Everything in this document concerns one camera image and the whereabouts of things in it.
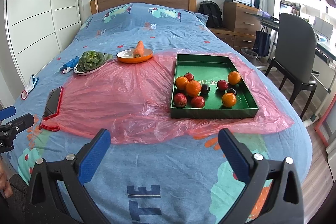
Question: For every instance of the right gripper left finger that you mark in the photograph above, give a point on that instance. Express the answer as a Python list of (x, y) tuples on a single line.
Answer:
[(45, 203)]

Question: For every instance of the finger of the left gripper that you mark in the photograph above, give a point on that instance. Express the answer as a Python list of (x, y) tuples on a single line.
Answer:
[(7, 112), (18, 125)]

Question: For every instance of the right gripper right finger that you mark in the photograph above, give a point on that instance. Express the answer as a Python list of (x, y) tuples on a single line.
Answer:
[(284, 201)]

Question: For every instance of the small dark plum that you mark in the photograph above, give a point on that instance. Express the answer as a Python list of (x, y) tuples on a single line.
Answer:
[(232, 90)]

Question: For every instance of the red apple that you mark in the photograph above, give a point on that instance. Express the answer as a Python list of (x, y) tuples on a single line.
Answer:
[(222, 85), (189, 76), (180, 100)]

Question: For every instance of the large orange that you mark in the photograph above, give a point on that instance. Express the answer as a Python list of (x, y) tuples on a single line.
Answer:
[(234, 78)]

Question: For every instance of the small orange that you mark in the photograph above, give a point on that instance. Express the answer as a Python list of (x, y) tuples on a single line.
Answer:
[(193, 88)]

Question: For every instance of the orange fruit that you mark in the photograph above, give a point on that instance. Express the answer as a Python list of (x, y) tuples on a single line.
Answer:
[(181, 82)]

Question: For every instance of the red tomato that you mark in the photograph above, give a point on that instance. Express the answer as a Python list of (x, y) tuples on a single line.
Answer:
[(198, 102)]

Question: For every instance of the left hand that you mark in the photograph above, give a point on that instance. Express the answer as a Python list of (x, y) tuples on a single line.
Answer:
[(4, 183)]

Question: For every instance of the smartphone red case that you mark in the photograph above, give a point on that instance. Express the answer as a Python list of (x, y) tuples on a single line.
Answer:
[(53, 103)]

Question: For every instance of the white red glove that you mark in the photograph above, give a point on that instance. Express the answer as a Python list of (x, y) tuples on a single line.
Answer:
[(33, 81)]

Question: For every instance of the pink plastic sheet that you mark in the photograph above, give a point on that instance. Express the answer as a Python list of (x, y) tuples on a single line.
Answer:
[(133, 101)]

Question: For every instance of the blue cartoon bedsheet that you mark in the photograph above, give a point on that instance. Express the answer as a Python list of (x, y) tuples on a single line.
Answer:
[(181, 180)]

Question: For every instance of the white wardrobe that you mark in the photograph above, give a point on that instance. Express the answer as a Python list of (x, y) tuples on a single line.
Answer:
[(39, 30)]

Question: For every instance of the carrot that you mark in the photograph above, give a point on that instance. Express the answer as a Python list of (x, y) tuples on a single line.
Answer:
[(139, 50)]

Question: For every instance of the green tray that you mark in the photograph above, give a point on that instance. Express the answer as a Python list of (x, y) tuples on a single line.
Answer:
[(209, 69)]

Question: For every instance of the grey chair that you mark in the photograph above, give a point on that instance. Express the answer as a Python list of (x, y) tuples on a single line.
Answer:
[(294, 56)]

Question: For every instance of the grey trash bin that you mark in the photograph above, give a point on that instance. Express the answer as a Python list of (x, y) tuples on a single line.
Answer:
[(250, 55)]

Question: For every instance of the dark blue tote bag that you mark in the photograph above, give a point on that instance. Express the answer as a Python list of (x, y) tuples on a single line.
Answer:
[(262, 42)]

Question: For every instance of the low wooden nightstand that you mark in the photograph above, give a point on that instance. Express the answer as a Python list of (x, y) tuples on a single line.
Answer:
[(224, 35)]

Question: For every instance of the wooden drawer cabinet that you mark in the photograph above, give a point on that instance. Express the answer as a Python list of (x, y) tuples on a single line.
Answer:
[(241, 19)]

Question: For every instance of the black backpack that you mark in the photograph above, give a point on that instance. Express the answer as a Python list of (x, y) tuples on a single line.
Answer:
[(212, 10)]

